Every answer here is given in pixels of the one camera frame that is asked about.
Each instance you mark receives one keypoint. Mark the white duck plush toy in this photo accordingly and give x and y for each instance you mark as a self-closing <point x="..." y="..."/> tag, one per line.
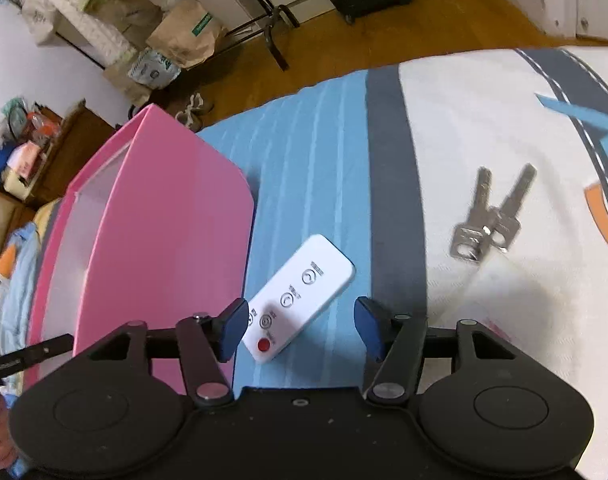
<point x="1" y="285"/>

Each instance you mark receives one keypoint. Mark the tissue pack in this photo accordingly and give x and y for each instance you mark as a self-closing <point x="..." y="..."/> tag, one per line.
<point x="153" y="70"/>

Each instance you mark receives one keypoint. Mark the pink cardboard box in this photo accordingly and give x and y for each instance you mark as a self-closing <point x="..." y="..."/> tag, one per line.
<point x="183" y="220"/>

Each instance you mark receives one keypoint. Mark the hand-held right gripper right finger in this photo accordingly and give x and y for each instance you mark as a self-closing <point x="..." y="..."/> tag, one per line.
<point x="370" y="327"/>

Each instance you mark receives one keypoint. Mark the black metal rack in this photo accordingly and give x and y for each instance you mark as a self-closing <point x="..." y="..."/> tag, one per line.
<point x="269" y="15"/>

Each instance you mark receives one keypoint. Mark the brown paper bag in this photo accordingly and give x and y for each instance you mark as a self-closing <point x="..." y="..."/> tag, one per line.
<point x="188" y="35"/>
<point x="133" y="15"/>

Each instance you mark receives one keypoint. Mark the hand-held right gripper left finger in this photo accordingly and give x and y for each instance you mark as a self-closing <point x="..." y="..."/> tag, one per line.
<point x="233" y="327"/>

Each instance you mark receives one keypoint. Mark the white remote with red button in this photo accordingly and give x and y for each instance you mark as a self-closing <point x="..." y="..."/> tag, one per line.
<point x="299" y="290"/>

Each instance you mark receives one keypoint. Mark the blue white grey striped blanket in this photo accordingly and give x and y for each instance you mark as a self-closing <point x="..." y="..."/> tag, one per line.
<point x="434" y="135"/>

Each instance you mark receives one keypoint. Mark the wooden cabinet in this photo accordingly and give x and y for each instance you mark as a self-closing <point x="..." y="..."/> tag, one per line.
<point x="68" y="155"/>

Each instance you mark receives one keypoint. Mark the light blue cloth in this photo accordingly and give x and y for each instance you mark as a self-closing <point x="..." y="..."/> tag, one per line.
<point x="26" y="245"/>

